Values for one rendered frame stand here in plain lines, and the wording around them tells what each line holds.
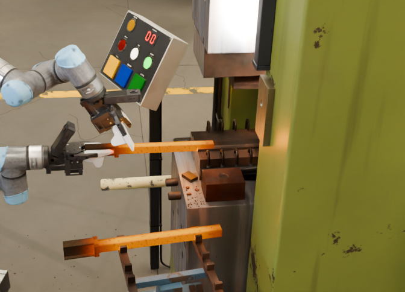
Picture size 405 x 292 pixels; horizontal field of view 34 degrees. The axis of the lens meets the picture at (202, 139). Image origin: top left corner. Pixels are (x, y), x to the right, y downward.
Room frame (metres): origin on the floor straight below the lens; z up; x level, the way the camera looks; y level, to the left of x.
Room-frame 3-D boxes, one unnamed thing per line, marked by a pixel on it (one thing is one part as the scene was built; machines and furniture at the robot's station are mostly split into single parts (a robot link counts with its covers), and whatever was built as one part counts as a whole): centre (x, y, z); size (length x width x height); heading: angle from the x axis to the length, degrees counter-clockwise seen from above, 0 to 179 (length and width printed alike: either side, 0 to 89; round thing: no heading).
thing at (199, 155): (1.86, -0.18, 0.96); 0.42 x 0.20 x 0.09; 100
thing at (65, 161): (1.73, 0.43, 0.98); 0.12 x 0.08 x 0.09; 100
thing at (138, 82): (2.21, 0.25, 1.01); 0.07 x 0.05 x 0.07; 35
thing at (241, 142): (1.84, -0.19, 0.99); 0.42 x 0.05 x 0.01; 100
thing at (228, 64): (1.86, -0.18, 1.32); 0.42 x 0.20 x 0.10; 100
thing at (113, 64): (2.37, 0.37, 1.01); 0.07 x 0.05 x 0.07; 35
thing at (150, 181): (2.15, 0.17, 0.62); 0.44 x 0.05 x 0.05; 100
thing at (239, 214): (1.81, -0.20, 0.69); 0.56 x 0.38 x 0.45; 100
